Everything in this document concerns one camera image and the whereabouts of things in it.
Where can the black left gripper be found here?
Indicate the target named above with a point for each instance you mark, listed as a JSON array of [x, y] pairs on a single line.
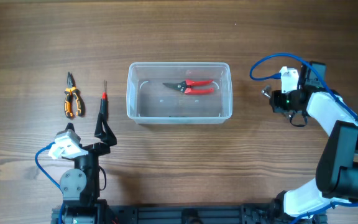
[[107, 137]]

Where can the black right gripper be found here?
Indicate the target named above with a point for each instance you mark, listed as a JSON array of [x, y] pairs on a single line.
[[275, 101]]

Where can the red handled snips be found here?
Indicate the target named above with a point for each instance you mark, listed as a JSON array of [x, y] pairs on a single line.
[[191, 87]]

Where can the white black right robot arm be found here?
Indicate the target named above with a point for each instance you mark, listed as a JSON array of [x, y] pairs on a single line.
[[336, 178]]

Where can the clear plastic container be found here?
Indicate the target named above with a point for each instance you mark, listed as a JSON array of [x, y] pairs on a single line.
[[148, 101]]

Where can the black red precision screwdriver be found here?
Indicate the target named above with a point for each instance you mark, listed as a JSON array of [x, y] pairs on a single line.
[[104, 102]]

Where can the orange black pliers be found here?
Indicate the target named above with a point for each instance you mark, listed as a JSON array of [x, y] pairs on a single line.
[[72, 95]]

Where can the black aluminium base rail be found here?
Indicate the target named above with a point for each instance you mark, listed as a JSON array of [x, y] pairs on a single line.
[[241, 214]]

